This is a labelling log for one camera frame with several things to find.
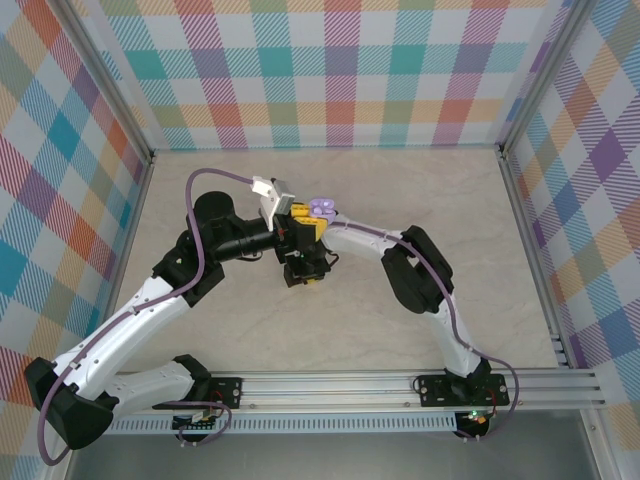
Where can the aluminium frame post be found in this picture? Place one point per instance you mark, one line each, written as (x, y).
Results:
(107, 82)
(545, 80)

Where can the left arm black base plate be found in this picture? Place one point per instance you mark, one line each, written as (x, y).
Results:
(227, 392)

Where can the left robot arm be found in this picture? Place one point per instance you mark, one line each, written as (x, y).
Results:
(75, 420)

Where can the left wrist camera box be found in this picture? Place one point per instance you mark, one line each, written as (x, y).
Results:
(280, 200)

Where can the purple round charging case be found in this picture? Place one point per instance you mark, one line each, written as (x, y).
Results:
(322, 207)

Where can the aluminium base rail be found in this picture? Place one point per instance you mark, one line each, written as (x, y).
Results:
(325, 387)

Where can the aluminium side rail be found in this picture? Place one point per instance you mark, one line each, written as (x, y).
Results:
(523, 225)
(134, 220)

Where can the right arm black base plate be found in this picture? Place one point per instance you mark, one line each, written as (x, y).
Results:
(435, 390)

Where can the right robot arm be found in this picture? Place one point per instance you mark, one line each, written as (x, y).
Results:
(415, 270)

